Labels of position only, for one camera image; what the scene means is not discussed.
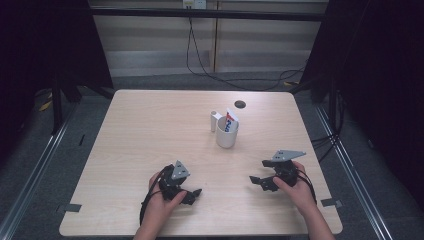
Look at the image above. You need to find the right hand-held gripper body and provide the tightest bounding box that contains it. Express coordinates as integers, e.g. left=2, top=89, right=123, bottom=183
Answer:
left=261, top=150, right=307, bottom=187

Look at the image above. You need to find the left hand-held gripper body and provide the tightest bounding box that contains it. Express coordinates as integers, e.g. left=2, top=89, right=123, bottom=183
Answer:
left=158, top=160, right=193, bottom=202

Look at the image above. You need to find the white cup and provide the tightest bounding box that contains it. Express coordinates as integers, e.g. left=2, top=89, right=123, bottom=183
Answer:
left=210, top=110, right=240, bottom=150

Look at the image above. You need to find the white red blue toothpaste tube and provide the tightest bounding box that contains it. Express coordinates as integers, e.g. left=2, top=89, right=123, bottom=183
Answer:
left=224, top=107, right=240, bottom=134

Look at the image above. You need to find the person's right hand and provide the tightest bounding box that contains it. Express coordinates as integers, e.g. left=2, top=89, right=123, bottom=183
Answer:
left=272, top=161, right=318, bottom=218

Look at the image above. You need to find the person's left hand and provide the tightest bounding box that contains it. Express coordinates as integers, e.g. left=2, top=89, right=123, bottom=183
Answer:
left=145, top=171, right=188, bottom=224

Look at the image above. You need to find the grey tape strip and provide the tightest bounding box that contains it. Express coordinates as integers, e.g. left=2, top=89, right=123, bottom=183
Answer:
left=320, top=197, right=344, bottom=208
left=56, top=203, right=83, bottom=214

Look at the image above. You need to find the black metal stand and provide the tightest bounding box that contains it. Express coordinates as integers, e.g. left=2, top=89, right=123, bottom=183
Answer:
left=289, top=74, right=343, bottom=138
left=50, top=71, right=116, bottom=136

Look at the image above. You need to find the dark curtain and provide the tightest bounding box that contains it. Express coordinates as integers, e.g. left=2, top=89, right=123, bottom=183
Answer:
left=0, top=0, right=115, bottom=164
left=299, top=0, right=424, bottom=213

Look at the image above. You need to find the yellow floor tape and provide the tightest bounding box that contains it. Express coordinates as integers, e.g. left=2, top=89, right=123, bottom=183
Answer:
left=37, top=92, right=54, bottom=113

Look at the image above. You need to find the black horizontal bar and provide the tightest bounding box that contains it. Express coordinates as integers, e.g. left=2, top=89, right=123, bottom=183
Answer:
left=89, top=7, right=330, bottom=23

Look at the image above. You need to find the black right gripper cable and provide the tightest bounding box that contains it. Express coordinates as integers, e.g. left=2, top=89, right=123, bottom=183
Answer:
left=296, top=168, right=318, bottom=205

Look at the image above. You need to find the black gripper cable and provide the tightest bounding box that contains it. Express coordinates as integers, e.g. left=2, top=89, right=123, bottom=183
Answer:
left=296, top=168, right=318, bottom=205
left=138, top=165, right=168, bottom=226

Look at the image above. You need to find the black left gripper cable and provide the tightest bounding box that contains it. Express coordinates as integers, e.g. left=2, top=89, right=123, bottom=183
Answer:
left=138, top=165, right=168, bottom=226

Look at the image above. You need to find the bundle of black floor cables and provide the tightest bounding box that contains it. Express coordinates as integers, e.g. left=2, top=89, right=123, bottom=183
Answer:
left=310, top=89, right=346, bottom=164

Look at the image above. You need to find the metal floor rail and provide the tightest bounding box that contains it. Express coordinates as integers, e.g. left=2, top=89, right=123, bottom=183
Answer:
left=0, top=108, right=79, bottom=240
left=314, top=105, right=396, bottom=240

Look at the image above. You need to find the long black wall cable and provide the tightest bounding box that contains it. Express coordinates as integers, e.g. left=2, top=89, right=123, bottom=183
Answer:
left=185, top=16, right=306, bottom=92

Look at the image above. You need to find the white wall socket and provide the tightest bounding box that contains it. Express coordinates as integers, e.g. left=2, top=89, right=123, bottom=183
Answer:
left=181, top=0, right=208, bottom=10

